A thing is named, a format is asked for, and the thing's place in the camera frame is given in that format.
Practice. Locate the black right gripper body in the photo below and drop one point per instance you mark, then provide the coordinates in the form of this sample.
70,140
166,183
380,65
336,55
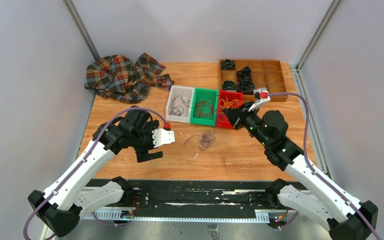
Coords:
252,120

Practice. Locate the red plastic bin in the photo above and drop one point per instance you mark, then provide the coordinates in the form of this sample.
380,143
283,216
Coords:
227,99

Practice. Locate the plaid flannel shirt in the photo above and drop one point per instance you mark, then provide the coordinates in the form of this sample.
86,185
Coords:
118,77

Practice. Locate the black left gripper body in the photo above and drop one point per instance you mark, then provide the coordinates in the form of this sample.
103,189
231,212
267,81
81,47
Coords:
143,139

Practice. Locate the white plastic bin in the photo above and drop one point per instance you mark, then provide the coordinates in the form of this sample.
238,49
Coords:
179,104

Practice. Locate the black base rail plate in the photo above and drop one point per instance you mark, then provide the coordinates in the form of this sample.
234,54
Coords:
196,201

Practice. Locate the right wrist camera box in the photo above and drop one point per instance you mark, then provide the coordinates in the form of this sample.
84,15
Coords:
261,96

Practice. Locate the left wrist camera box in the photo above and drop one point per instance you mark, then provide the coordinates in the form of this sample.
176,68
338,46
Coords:
162,137

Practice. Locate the green plastic bin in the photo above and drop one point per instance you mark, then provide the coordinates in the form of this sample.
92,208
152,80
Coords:
204,107

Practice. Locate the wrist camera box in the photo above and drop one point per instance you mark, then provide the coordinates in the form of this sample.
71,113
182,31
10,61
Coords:
162,137
261,96

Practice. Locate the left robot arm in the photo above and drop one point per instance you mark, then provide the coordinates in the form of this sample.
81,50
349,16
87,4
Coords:
62,205

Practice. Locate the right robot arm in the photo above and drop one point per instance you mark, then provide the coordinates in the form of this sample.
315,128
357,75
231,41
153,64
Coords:
342,215

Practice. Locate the wooden compartment tray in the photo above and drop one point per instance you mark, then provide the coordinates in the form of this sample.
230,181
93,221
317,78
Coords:
245,75

